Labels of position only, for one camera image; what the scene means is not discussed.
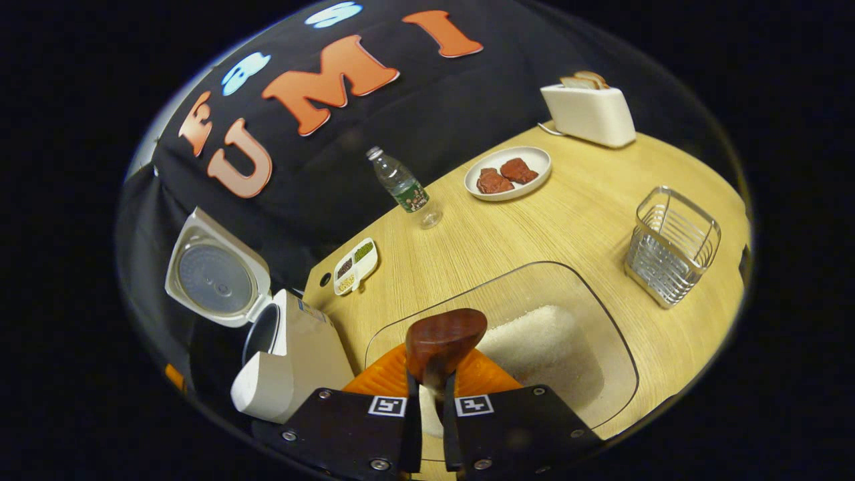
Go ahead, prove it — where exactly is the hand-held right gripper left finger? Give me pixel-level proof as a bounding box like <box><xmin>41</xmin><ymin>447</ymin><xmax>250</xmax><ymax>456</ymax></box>
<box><xmin>252</xmin><ymin>344</ymin><xmax>423</xmax><ymax>481</ymax></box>

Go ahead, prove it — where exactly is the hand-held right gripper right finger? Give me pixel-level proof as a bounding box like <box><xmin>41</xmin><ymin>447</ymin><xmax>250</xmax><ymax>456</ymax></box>
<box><xmin>443</xmin><ymin>347</ymin><xmax>605</xmax><ymax>481</ymax></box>

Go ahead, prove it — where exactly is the white rice cooker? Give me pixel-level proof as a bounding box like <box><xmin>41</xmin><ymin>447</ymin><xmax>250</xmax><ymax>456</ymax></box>
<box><xmin>164</xmin><ymin>206</ymin><xmax>355</xmax><ymax>425</ymax></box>

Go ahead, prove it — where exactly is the brown wooden spoon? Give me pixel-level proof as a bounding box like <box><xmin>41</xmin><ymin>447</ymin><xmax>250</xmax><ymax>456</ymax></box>
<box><xmin>405</xmin><ymin>308</ymin><xmax>488</xmax><ymax>402</ymax></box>

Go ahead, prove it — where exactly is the metal wire chopstick holder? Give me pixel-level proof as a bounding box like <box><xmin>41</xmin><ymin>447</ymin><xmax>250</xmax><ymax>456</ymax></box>
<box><xmin>625</xmin><ymin>186</ymin><xmax>722</xmax><ymax>309</ymax></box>

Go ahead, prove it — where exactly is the clear rice tray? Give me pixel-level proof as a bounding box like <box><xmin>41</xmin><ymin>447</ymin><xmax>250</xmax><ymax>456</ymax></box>
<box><xmin>364</xmin><ymin>261</ymin><xmax>640</xmax><ymax>462</ymax></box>

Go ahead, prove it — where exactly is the white divided bean dish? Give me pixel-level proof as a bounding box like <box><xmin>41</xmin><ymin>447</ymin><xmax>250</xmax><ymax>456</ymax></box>
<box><xmin>333</xmin><ymin>237</ymin><xmax>379</xmax><ymax>297</ymax></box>

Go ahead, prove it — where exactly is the clear plastic water bottle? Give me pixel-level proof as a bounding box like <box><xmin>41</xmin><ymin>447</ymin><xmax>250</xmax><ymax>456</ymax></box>
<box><xmin>365</xmin><ymin>146</ymin><xmax>444</xmax><ymax>230</ymax></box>

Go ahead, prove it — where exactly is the red meat piece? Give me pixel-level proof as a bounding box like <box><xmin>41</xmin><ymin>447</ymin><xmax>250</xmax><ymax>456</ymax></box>
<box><xmin>500</xmin><ymin>158</ymin><xmax>539</xmax><ymax>185</ymax></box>
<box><xmin>476</xmin><ymin>168</ymin><xmax>515</xmax><ymax>195</ymax></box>

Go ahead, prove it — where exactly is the white oval plate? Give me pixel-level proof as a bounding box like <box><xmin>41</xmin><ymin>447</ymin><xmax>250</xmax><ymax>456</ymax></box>
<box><xmin>464</xmin><ymin>146</ymin><xmax>553</xmax><ymax>202</ymax></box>

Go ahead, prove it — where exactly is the black backdrop cloth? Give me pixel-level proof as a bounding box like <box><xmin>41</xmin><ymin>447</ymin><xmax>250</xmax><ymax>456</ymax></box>
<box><xmin>115</xmin><ymin>0</ymin><xmax>709</xmax><ymax>402</ymax></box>

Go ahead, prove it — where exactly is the white toaster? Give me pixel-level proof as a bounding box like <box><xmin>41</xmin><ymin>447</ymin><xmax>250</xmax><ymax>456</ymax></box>
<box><xmin>540</xmin><ymin>83</ymin><xmax>637</xmax><ymax>149</ymax></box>

